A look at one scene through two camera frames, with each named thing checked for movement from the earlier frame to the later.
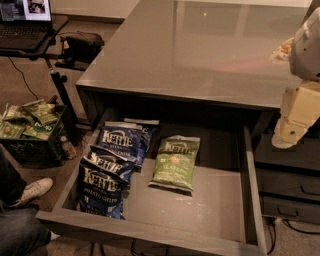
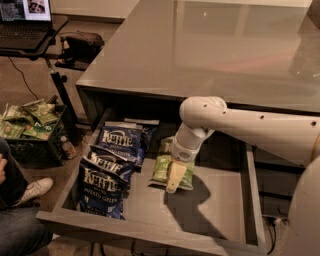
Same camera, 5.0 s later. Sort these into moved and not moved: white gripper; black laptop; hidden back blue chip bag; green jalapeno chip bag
Moved: white gripper
Not moved: green jalapeno chip bag; hidden back blue chip bag; black laptop
